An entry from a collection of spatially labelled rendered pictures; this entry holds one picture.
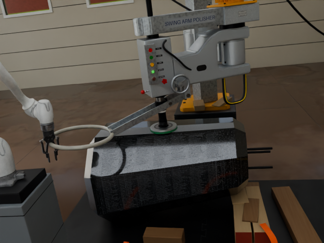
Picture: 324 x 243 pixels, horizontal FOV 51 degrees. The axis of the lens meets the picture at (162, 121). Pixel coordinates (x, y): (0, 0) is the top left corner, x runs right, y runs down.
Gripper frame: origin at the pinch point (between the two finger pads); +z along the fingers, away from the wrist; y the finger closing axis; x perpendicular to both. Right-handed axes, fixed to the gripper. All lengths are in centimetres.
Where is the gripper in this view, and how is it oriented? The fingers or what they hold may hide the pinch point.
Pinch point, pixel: (52, 156)
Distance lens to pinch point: 253.1
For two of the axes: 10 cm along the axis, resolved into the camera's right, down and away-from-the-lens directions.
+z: 0.4, 9.5, 3.1
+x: -5.7, -2.3, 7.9
